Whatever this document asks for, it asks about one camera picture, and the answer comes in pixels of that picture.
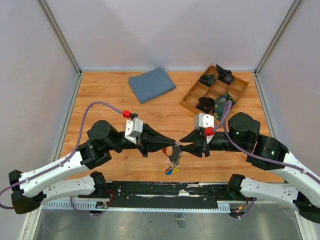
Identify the dark navy rolled tie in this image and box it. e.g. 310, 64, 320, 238
215, 64, 235, 85

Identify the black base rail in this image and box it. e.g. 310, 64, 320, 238
77, 180, 251, 210

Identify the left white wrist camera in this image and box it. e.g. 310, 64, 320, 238
124, 117, 143, 145

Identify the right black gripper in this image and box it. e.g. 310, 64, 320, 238
177, 128, 249, 157

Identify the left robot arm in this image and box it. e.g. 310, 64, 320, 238
8, 117, 176, 215

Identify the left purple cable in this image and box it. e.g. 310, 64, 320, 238
0, 100, 138, 210

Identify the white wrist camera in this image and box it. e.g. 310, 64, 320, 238
124, 117, 143, 145
194, 112, 215, 130

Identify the dark green rolled tie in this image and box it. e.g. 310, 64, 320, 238
198, 73, 216, 87

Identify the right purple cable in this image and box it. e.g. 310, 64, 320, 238
204, 100, 320, 181

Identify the folded blue cloth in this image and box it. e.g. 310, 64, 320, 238
128, 67, 176, 104

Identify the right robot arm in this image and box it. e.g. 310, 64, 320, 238
180, 112, 320, 223

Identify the purple cable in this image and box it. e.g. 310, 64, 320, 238
0, 100, 138, 210
204, 100, 320, 181

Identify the wooden compartment tray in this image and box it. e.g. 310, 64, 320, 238
180, 65, 249, 116

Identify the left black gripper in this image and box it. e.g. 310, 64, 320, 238
106, 123, 177, 158

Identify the black orange rolled tie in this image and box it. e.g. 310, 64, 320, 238
196, 97, 215, 114

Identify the blue yellow floral tie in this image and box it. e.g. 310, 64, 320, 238
213, 92, 236, 121

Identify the metal key organizer red handle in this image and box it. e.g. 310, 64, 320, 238
161, 142, 182, 176

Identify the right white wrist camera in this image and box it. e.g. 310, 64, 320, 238
194, 112, 215, 130

